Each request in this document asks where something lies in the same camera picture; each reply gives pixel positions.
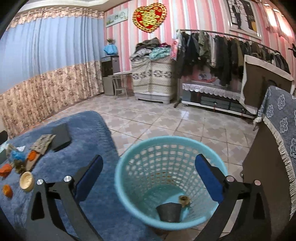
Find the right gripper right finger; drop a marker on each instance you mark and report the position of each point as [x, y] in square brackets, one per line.
[253, 221]

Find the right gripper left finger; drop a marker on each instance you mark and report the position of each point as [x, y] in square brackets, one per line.
[43, 218]

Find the cream round lid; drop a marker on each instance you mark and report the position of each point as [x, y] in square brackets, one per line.
[26, 181]

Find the small orange peel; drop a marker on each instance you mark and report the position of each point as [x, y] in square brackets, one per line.
[7, 191]

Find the orange peel piece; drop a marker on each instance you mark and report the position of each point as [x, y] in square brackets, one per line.
[5, 170]

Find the orange plastic lid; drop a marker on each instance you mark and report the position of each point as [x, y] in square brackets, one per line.
[32, 155]

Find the blue plastic bag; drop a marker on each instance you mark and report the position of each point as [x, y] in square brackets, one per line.
[17, 155]

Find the patterned snack bag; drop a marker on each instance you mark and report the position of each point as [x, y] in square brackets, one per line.
[42, 143]

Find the black trash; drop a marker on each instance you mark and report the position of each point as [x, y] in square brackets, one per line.
[169, 212]

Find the brown tray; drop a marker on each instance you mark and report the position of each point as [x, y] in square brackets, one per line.
[30, 164]

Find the black flat cushion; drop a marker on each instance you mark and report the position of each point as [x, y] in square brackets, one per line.
[62, 137]

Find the blue shaggy rug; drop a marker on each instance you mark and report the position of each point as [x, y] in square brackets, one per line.
[90, 136]

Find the light blue plastic basket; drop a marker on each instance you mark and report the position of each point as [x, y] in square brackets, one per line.
[159, 170]

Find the blue patterned throw cloth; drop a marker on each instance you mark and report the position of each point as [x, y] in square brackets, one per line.
[277, 111]

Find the low lace-covered shelf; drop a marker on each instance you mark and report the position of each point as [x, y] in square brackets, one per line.
[213, 98]

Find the brown covered board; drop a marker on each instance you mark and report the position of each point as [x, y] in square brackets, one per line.
[258, 75]

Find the blue floral curtain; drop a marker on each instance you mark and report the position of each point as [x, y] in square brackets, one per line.
[50, 59]

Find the water dispenser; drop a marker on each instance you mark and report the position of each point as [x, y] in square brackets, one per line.
[109, 66]

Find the clothes rack with garments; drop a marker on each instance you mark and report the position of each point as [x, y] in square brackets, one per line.
[216, 59]

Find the covered storage cabinet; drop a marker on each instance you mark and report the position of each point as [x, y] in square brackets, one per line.
[153, 80]

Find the blue potted plant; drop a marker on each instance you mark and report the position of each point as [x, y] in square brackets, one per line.
[110, 49]

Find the pile of clothes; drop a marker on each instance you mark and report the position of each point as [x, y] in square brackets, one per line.
[151, 49]

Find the framed silhouette picture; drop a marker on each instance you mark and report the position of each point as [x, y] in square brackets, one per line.
[243, 18]

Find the red gold heart decoration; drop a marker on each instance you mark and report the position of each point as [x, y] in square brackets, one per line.
[149, 18]

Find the landscape wall picture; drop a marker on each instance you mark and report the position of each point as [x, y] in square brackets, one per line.
[117, 17]

